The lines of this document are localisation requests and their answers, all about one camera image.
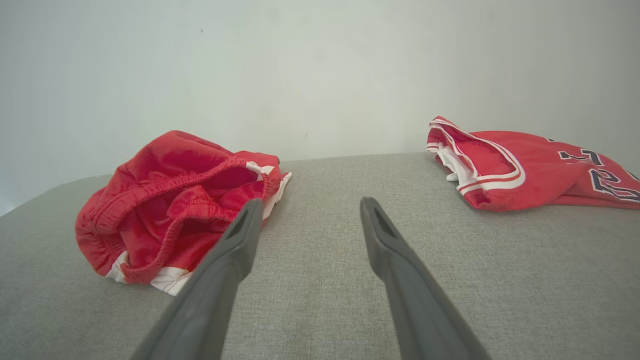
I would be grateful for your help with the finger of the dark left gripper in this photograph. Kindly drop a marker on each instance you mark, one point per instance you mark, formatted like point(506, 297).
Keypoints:
point(210, 290)

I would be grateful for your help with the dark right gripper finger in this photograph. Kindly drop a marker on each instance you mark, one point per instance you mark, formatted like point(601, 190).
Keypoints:
point(415, 295)

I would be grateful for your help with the red basketball shorts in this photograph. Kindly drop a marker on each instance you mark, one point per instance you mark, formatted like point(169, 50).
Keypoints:
point(165, 205)

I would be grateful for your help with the red basketball jersey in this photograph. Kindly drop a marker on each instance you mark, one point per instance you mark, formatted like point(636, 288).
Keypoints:
point(530, 170)

